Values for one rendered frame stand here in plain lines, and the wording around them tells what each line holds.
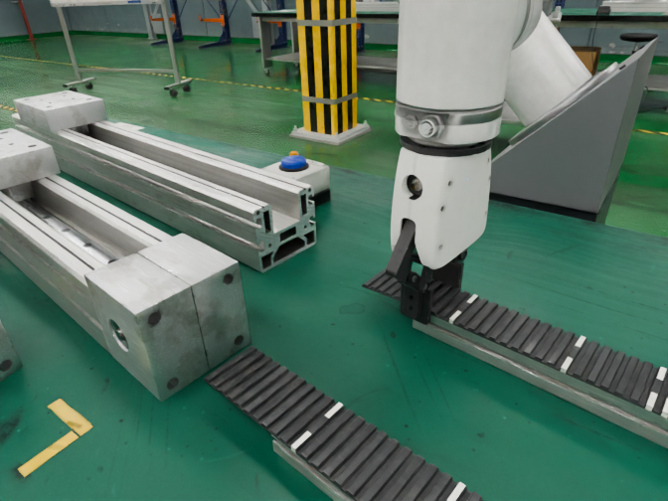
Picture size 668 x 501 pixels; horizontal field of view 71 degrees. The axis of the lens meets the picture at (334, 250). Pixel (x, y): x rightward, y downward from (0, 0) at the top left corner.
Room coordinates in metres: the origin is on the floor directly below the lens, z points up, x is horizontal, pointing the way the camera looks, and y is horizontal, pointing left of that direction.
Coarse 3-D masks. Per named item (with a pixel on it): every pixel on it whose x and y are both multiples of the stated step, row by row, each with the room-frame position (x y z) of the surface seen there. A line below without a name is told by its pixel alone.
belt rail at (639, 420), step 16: (432, 320) 0.36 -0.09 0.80; (432, 336) 0.36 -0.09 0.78; (448, 336) 0.35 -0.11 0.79; (464, 336) 0.34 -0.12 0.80; (480, 352) 0.33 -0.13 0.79; (496, 352) 0.32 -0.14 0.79; (512, 352) 0.31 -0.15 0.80; (512, 368) 0.30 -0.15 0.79; (528, 368) 0.30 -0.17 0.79; (544, 368) 0.29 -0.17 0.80; (544, 384) 0.29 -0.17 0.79; (560, 384) 0.28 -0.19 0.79; (576, 384) 0.27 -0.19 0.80; (576, 400) 0.27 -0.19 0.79; (592, 400) 0.26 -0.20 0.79; (608, 400) 0.25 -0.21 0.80; (608, 416) 0.25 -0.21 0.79; (624, 416) 0.25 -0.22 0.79; (640, 416) 0.24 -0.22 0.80; (656, 416) 0.23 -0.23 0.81; (640, 432) 0.24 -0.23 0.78; (656, 432) 0.23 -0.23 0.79
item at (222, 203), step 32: (32, 128) 0.95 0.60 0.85; (96, 128) 0.92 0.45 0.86; (128, 128) 0.87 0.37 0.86; (64, 160) 0.87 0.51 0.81; (96, 160) 0.76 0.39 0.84; (128, 160) 0.69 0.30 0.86; (160, 160) 0.77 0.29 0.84; (192, 160) 0.70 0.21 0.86; (224, 160) 0.67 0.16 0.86; (128, 192) 0.70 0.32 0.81; (160, 192) 0.63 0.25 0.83; (192, 192) 0.57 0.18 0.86; (224, 192) 0.55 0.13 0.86; (256, 192) 0.60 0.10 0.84; (288, 192) 0.55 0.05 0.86; (192, 224) 0.58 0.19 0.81; (224, 224) 0.53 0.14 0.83; (256, 224) 0.50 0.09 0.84; (288, 224) 0.53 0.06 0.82; (256, 256) 0.49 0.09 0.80; (288, 256) 0.52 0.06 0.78
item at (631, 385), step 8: (632, 360) 0.28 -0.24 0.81; (624, 368) 0.28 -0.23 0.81; (632, 368) 0.27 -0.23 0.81; (640, 368) 0.27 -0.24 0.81; (648, 368) 0.27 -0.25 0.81; (624, 376) 0.26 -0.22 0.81; (632, 376) 0.27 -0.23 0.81; (640, 376) 0.26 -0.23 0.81; (648, 376) 0.26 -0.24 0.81; (616, 384) 0.26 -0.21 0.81; (624, 384) 0.26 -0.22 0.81; (632, 384) 0.26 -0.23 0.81; (640, 384) 0.26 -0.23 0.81; (648, 384) 0.26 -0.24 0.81; (616, 392) 0.25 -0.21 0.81; (624, 392) 0.25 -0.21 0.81; (632, 392) 0.25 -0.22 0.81; (640, 392) 0.25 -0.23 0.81; (624, 400) 0.25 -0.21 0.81; (632, 400) 0.24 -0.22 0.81; (640, 400) 0.24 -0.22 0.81
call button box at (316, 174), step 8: (264, 168) 0.70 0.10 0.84; (272, 168) 0.70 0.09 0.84; (280, 168) 0.69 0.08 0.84; (296, 168) 0.69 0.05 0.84; (304, 168) 0.69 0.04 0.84; (312, 168) 0.69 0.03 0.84; (320, 168) 0.69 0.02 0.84; (328, 168) 0.70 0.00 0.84; (288, 176) 0.66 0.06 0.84; (296, 176) 0.66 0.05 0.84; (304, 176) 0.66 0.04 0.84; (312, 176) 0.67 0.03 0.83; (320, 176) 0.69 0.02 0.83; (328, 176) 0.70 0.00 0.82; (312, 184) 0.67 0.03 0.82; (320, 184) 0.69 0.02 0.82; (328, 184) 0.70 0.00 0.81; (320, 192) 0.69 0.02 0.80; (328, 192) 0.70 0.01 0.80; (312, 200) 0.67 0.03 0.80; (320, 200) 0.69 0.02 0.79; (328, 200) 0.70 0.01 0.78
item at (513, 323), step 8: (512, 312) 0.35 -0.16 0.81; (504, 320) 0.34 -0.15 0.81; (512, 320) 0.34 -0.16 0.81; (520, 320) 0.34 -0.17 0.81; (528, 320) 0.34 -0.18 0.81; (496, 328) 0.33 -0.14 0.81; (504, 328) 0.33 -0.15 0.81; (512, 328) 0.33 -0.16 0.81; (520, 328) 0.33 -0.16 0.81; (488, 336) 0.32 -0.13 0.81; (496, 336) 0.32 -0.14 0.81; (504, 336) 0.32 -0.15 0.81; (512, 336) 0.32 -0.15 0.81; (504, 344) 0.31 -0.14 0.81
